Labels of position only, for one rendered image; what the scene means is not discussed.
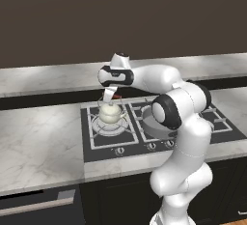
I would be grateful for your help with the dark dishwasher front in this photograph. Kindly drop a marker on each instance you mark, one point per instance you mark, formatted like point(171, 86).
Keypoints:
point(41, 216)

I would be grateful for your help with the dark cupboard door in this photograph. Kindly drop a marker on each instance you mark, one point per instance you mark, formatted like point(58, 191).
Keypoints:
point(230, 190)
point(125, 200)

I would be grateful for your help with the silver pan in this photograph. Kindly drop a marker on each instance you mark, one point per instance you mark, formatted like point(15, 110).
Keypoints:
point(150, 126)

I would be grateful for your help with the black gas hob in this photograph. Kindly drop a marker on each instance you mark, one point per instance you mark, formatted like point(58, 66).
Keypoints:
point(106, 138)

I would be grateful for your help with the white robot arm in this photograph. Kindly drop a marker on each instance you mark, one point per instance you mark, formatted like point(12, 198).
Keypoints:
point(189, 129)

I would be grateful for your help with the round hob knob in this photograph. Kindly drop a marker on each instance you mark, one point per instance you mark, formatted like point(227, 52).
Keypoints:
point(151, 146)
point(169, 144)
point(120, 151)

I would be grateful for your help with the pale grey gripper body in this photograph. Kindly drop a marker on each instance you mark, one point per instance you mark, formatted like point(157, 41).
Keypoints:
point(109, 94)

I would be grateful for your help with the cream white kettle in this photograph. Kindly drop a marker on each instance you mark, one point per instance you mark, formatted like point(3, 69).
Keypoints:
point(110, 114)

